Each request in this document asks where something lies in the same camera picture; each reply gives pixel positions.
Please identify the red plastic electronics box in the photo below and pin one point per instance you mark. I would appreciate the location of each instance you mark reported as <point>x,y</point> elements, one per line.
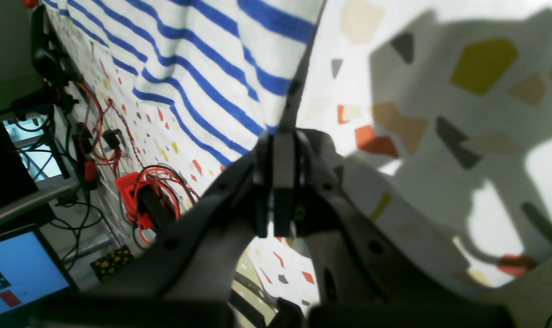
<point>136,195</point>

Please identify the computer monitor screen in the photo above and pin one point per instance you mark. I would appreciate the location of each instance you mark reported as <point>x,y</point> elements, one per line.
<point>30,272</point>

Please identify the black yellow dotted block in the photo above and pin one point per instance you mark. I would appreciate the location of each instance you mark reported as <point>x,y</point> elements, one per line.
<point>107,265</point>

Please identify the blue white striped t-shirt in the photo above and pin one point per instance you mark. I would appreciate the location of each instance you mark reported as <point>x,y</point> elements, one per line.
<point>224,68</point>

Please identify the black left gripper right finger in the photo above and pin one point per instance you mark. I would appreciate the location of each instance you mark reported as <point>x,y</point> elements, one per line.
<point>365,281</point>

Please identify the black curved handle tool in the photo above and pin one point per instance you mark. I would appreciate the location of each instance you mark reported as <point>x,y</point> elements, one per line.
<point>47,54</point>

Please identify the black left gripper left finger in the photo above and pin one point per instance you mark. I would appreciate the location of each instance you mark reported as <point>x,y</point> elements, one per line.
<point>185,279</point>

